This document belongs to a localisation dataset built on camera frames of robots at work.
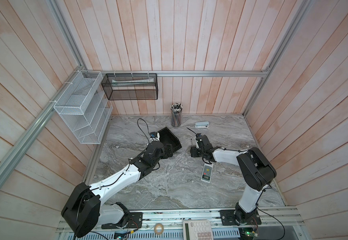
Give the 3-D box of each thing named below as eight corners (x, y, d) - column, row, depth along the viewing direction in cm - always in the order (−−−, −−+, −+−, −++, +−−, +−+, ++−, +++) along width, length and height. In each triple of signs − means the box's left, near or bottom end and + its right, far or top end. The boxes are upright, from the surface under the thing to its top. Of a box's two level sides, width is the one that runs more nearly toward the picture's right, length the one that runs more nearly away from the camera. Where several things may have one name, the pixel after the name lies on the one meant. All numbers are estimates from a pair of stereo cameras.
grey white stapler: (195, 129, 114) (196, 125, 111) (194, 125, 117) (195, 121, 114) (208, 128, 115) (209, 124, 112) (207, 124, 118) (208, 120, 115)
